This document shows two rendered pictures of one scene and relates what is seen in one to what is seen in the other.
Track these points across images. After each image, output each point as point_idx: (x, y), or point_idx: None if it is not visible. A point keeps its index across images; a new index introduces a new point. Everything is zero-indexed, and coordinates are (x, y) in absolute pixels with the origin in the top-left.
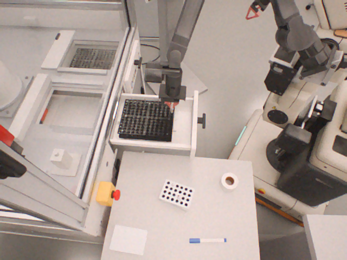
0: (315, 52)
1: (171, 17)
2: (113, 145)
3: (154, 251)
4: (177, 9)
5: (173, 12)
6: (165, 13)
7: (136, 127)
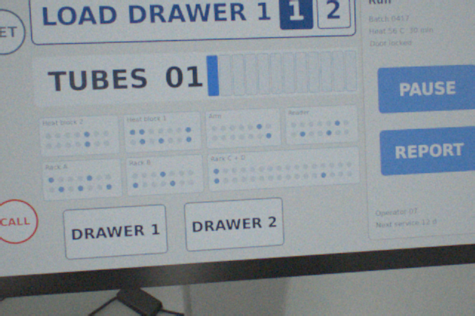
0: None
1: (216, 310)
2: None
3: None
4: (248, 291)
5: (225, 296)
6: (182, 289)
7: None
